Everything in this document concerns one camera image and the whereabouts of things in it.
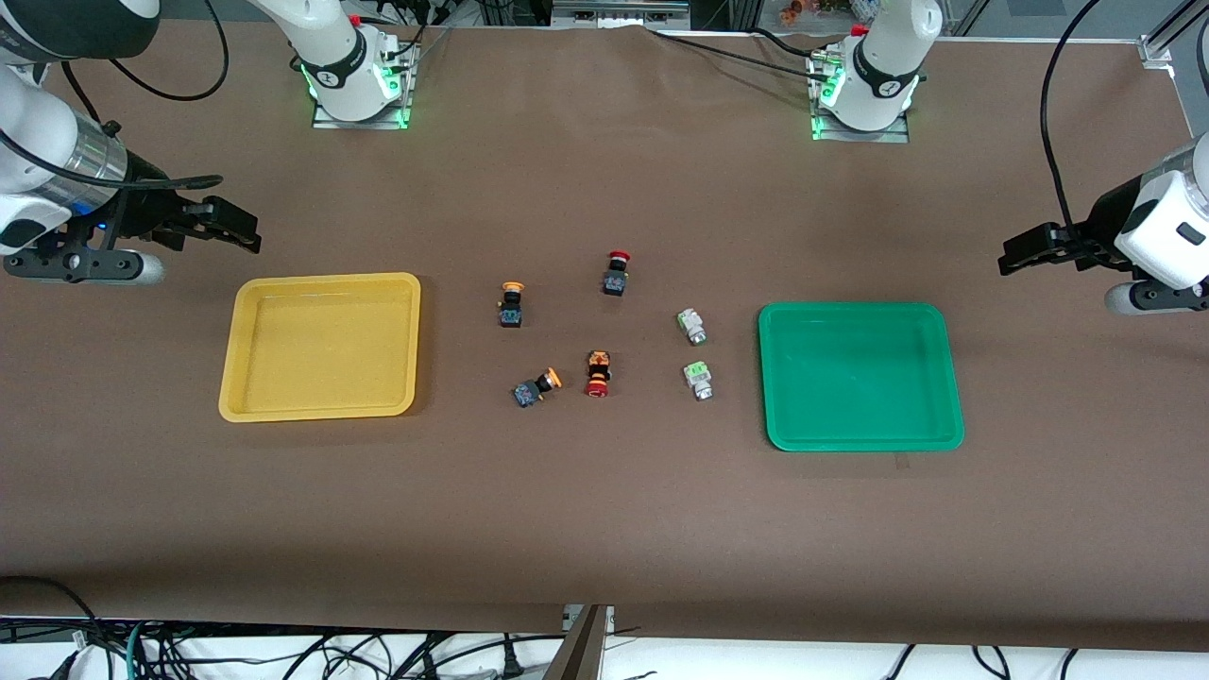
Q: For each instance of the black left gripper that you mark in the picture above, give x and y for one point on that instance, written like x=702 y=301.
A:
x=1098 y=225

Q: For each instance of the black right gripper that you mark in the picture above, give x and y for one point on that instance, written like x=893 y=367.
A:
x=142 y=210

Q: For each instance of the yellow push button switch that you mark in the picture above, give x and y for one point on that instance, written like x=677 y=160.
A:
x=511 y=310
x=529 y=392

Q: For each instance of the green push button switch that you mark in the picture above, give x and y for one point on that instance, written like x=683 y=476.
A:
x=698 y=380
x=692 y=326

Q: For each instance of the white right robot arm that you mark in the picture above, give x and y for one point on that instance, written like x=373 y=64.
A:
x=38 y=142

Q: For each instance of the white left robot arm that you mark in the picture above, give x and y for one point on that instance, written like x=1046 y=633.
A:
x=888 y=57

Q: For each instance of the yellow plastic tray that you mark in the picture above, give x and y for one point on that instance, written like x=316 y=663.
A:
x=321 y=349

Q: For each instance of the green plastic tray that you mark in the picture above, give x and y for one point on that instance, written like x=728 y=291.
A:
x=859 y=378

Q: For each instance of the colourful background objects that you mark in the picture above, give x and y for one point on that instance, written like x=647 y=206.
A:
x=812 y=9

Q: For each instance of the grey metal device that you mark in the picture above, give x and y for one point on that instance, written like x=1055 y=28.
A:
x=619 y=11

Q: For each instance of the brown table cover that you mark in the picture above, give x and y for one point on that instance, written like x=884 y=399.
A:
x=604 y=519

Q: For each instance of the brown table leg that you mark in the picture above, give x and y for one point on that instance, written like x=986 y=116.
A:
x=581 y=652

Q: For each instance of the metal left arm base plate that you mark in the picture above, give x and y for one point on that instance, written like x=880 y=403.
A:
x=897 y=137

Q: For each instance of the aluminium frame profile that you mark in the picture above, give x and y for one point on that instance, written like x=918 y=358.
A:
x=1157 y=49

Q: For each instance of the red emergency button switch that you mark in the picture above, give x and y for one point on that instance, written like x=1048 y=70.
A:
x=615 y=279
x=598 y=373

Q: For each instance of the white table bracket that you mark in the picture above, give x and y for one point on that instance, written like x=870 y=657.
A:
x=570 y=619

